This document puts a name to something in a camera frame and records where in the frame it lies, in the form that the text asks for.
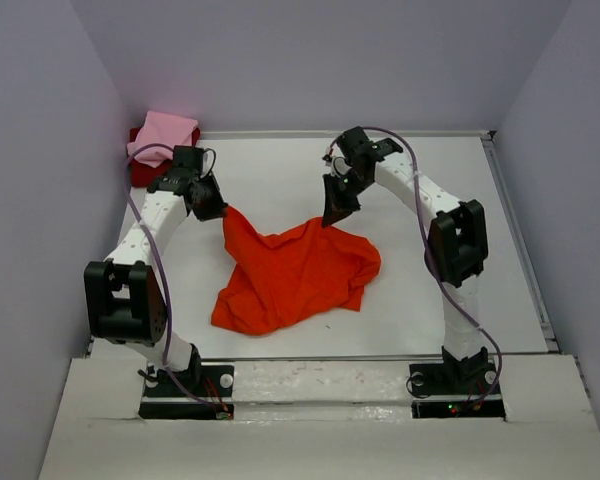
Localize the pink folded t shirt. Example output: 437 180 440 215
127 111 199 168

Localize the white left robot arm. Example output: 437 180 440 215
83 145 228 398

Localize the dark red folded t shirt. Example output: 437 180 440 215
131 127 201 188

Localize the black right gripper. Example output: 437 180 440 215
322 169 373 228

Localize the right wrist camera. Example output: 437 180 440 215
322 146 349 177

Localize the orange t shirt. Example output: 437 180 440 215
211 207 381 336

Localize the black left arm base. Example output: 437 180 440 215
137 363 235 421

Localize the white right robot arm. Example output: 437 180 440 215
322 126 494 399

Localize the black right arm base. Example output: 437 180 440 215
405 363 506 420

